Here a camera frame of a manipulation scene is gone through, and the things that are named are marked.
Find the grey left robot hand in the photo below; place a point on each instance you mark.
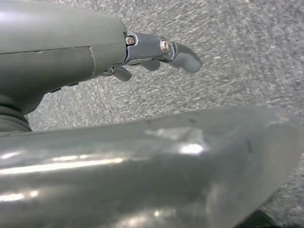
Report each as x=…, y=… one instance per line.
x=59, y=47

